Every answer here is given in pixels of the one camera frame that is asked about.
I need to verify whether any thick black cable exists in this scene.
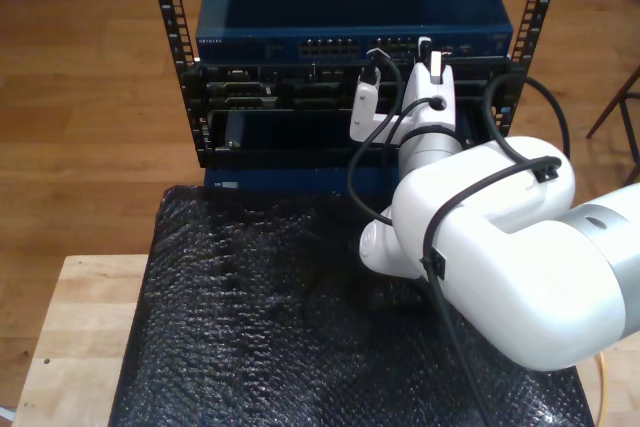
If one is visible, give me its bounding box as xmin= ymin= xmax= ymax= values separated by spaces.
xmin=364 ymin=46 xmax=571 ymax=427

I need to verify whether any blue flat base box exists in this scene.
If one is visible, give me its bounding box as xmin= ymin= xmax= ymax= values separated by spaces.
xmin=203 ymin=165 xmax=401 ymax=194

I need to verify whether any dark-legged stool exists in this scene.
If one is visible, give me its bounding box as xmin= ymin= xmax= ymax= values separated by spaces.
xmin=585 ymin=64 xmax=640 ymax=188

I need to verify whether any yellow network cable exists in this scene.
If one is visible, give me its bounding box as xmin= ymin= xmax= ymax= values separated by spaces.
xmin=597 ymin=352 xmax=610 ymax=427

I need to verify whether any black bubble mat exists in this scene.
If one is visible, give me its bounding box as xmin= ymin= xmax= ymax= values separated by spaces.
xmin=107 ymin=185 xmax=596 ymax=427

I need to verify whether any black elbow-plug cable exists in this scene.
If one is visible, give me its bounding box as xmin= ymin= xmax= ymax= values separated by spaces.
xmin=347 ymin=96 xmax=446 ymax=226

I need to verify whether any black rack server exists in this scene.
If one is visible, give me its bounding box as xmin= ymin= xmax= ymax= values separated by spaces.
xmin=197 ymin=60 xmax=511 ymax=113

